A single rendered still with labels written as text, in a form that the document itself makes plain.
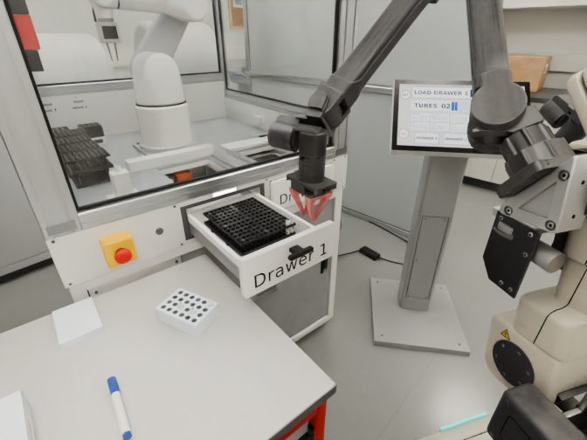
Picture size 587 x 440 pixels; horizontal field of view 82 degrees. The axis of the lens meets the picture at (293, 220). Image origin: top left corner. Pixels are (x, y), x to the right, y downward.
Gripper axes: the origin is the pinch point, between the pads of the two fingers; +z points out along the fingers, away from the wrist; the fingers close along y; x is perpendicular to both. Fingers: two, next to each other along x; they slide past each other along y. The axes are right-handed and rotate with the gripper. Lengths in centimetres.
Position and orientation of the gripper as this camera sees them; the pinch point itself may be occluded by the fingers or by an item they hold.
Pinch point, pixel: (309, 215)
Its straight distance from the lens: 79.0
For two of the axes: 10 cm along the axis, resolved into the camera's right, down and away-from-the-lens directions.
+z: -0.2, 8.7, 4.9
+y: -6.2, -4.0, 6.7
